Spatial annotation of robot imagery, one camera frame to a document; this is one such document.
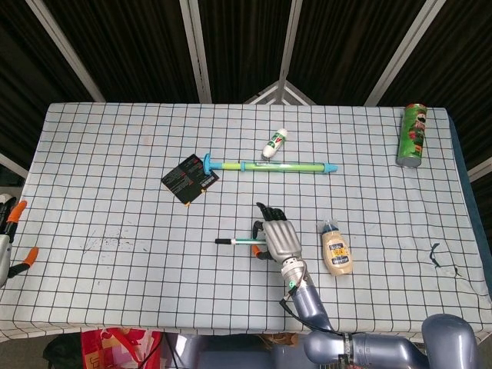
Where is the white black-checked tablecloth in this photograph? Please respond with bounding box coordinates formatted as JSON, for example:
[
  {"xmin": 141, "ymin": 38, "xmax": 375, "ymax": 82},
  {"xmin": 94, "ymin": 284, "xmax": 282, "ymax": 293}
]
[{"xmin": 0, "ymin": 101, "xmax": 492, "ymax": 344}]

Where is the green chips can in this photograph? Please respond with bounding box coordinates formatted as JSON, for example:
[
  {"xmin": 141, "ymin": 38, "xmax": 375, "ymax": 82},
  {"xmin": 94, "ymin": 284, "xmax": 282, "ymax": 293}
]
[{"xmin": 396, "ymin": 102, "xmax": 430, "ymax": 169}]

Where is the white triangular frame bracket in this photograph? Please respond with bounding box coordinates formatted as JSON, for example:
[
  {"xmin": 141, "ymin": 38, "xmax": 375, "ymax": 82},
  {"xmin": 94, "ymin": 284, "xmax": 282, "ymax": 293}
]
[{"xmin": 244, "ymin": 80, "xmax": 317, "ymax": 105}]

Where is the small white green-label bottle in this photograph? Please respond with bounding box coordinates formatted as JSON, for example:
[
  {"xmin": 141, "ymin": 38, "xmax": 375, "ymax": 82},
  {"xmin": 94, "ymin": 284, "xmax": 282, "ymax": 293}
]
[{"xmin": 261, "ymin": 128, "xmax": 288, "ymax": 160}]

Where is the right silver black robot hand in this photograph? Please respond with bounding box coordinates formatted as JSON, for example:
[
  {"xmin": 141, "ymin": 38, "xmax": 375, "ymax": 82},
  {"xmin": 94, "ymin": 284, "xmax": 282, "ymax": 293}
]
[{"xmin": 251, "ymin": 202, "xmax": 304, "ymax": 266}]

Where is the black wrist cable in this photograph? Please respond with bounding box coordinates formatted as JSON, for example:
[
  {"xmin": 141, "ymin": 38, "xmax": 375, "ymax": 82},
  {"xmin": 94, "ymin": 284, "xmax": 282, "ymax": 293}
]
[{"xmin": 279, "ymin": 264, "xmax": 311, "ymax": 309}]

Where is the white metal frame bar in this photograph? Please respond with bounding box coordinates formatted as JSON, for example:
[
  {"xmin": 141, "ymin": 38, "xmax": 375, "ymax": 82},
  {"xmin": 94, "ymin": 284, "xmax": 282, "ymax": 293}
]
[
  {"xmin": 0, "ymin": 151, "xmax": 28, "ymax": 180},
  {"xmin": 364, "ymin": 0, "xmax": 443, "ymax": 107},
  {"xmin": 179, "ymin": 0, "xmax": 213, "ymax": 104},
  {"xmin": 25, "ymin": 0, "xmax": 107, "ymax": 103},
  {"xmin": 277, "ymin": 0, "xmax": 304, "ymax": 84},
  {"xmin": 467, "ymin": 153, "xmax": 492, "ymax": 181}
]

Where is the red patterned plastic bag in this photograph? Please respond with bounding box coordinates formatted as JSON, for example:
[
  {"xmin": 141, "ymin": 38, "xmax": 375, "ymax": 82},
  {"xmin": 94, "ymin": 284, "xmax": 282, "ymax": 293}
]
[{"xmin": 79, "ymin": 326, "xmax": 165, "ymax": 369}]

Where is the black bag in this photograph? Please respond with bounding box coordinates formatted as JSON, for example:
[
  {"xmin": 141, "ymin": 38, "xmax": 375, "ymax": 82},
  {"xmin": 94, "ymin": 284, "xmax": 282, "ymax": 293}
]
[{"xmin": 42, "ymin": 333, "xmax": 84, "ymax": 369}]

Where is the left black orange-tipped robot hand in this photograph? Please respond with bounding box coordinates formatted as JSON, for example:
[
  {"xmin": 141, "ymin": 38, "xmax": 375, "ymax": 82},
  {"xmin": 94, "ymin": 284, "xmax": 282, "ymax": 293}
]
[{"xmin": 0, "ymin": 198, "xmax": 39, "ymax": 289}]

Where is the blue grey robot torso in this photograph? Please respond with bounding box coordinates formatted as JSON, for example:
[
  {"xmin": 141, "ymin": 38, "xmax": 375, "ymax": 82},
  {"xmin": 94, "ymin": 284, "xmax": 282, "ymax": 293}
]
[{"xmin": 165, "ymin": 332, "xmax": 308, "ymax": 369}]

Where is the beige mayonnaise squeeze bottle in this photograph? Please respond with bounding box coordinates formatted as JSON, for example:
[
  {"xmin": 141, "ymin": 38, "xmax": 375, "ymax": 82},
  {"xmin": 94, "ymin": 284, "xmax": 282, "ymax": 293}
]
[{"xmin": 317, "ymin": 219, "xmax": 354, "ymax": 277}]

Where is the black printed card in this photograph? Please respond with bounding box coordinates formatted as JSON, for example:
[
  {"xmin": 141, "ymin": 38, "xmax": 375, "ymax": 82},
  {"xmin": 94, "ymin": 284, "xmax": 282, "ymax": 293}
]
[{"xmin": 161, "ymin": 153, "xmax": 221, "ymax": 208}]

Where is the green blue water squirter tube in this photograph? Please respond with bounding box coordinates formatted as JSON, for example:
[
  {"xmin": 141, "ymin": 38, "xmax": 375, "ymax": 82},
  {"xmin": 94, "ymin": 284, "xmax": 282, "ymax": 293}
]
[{"xmin": 202, "ymin": 152, "xmax": 339, "ymax": 176}]

